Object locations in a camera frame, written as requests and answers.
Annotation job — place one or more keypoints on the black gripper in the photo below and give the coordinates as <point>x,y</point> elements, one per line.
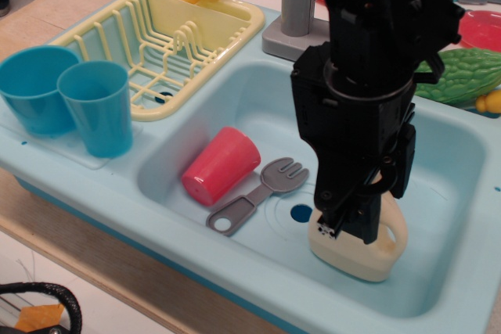
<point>362,135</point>

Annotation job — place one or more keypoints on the cream toy detergent bottle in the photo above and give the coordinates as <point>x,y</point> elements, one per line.
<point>371,262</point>

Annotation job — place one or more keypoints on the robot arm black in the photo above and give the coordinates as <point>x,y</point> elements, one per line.
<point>392,37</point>

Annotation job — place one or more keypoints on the light blue toy sink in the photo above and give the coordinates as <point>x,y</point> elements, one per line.
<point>446,281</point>

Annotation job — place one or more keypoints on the yellow dish drying rack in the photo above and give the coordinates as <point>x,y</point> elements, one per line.
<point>170,48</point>

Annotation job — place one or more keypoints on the grey plastic toy fork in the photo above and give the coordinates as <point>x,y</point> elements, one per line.
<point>280,176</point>

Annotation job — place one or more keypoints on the yellow toy piece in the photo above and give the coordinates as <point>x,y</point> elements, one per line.
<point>489,103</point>

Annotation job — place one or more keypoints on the green toy bitter gourd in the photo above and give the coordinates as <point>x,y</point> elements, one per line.
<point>469,73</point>

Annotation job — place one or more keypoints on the red plastic cup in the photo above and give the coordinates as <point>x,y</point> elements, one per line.
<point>227,159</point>

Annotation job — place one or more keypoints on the grey toy faucet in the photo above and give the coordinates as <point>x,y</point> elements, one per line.
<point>294,30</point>

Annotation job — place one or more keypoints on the red plastic plate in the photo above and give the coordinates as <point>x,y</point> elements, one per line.
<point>481,29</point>

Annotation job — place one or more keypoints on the small blue plastic cup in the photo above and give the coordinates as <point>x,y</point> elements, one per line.
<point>97,96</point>

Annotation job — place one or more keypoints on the large blue plastic cup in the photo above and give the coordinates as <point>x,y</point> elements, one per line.
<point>29,88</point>

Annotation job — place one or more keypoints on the orange tape piece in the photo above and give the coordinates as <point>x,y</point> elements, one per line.
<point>39,317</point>

